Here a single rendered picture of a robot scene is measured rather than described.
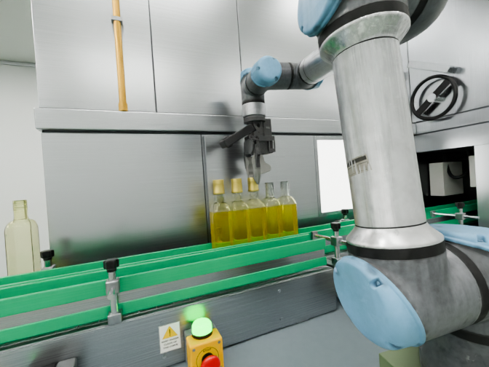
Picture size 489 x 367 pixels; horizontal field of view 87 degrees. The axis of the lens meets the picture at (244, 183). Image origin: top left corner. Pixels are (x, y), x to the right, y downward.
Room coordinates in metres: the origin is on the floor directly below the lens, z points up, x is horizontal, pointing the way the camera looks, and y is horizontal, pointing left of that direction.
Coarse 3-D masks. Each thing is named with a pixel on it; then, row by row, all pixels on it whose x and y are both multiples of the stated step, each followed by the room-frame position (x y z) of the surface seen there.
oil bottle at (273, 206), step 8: (264, 200) 0.84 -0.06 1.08; (272, 200) 0.83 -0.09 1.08; (272, 208) 0.82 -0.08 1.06; (280, 208) 0.84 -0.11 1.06; (272, 216) 0.82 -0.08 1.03; (280, 216) 0.83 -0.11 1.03; (272, 224) 0.82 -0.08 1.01; (280, 224) 0.83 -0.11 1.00; (272, 232) 0.82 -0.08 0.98; (280, 232) 0.83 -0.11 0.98
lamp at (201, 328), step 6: (204, 318) 0.57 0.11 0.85; (192, 324) 0.56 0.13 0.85; (198, 324) 0.55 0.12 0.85; (204, 324) 0.55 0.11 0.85; (210, 324) 0.56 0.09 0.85; (192, 330) 0.55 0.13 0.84; (198, 330) 0.54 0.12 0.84; (204, 330) 0.54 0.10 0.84; (210, 330) 0.55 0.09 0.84; (192, 336) 0.55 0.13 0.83; (198, 336) 0.54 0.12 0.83; (204, 336) 0.54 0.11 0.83
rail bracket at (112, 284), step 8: (104, 264) 0.52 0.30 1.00; (112, 264) 0.52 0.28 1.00; (112, 272) 0.52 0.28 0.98; (112, 280) 0.52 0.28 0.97; (112, 288) 0.50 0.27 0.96; (112, 296) 0.48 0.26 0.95; (112, 304) 0.52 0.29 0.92; (112, 312) 0.52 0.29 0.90; (120, 312) 0.53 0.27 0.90; (112, 320) 0.52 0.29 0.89; (120, 320) 0.52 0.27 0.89
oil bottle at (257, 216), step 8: (248, 200) 0.82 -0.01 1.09; (256, 200) 0.81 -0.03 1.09; (256, 208) 0.80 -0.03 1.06; (264, 208) 0.81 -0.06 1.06; (256, 216) 0.80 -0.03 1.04; (264, 216) 0.81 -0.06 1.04; (256, 224) 0.80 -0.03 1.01; (264, 224) 0.81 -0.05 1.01; (256, 232) 0.80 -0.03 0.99; (264, 232) 0.81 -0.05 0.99; (256, 240) 0.80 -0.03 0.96
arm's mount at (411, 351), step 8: (384, 352) 0.45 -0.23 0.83; (392, 352) 0.45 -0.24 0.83; (400, 352) 0.45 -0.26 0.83; (408, 352) 0.45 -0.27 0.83; (416, 352) 0.45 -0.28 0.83; (384, 360) 0.44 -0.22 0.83; (392, 360) 0.43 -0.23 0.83; (400, 360) 0.43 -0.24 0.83; (408, 360) 0.43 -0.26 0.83; (416, 360) 0.43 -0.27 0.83
